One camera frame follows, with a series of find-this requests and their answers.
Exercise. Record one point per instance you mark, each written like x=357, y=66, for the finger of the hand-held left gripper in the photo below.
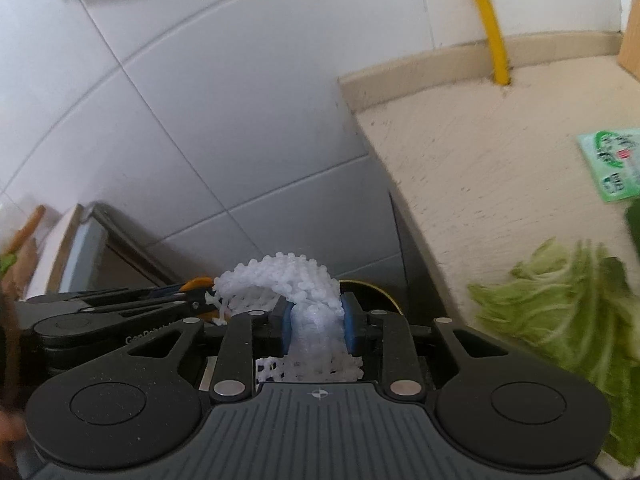
x=165, y=310
x=110, y=297

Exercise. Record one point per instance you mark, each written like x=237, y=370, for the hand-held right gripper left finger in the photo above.
x=287, y=330

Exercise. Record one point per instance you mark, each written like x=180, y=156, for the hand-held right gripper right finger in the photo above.
x=351, y=325

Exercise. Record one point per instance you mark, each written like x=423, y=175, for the black round bin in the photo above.
x=372, y=296

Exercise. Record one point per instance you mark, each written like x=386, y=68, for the orange scrap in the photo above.
x=196, y=285

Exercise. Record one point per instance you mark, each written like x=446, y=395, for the white foam fruit net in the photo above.
x=280, y=280

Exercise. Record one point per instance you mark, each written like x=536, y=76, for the light green cabbage leaf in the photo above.
x=560, y=310

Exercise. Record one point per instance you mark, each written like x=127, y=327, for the large dark green leaf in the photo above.
x=635, y=225

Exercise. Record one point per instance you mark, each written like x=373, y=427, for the green white plastic packet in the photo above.
x=612, y=160

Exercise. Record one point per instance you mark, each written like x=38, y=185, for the brown counter cabinet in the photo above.
x=425, y=280

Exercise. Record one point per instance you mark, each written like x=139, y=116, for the orange stick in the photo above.
x=27, y=230

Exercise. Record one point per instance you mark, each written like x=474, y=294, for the yellow pipe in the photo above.
x=492, y=30

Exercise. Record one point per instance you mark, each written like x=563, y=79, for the wooden knife block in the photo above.
x=631, y=57

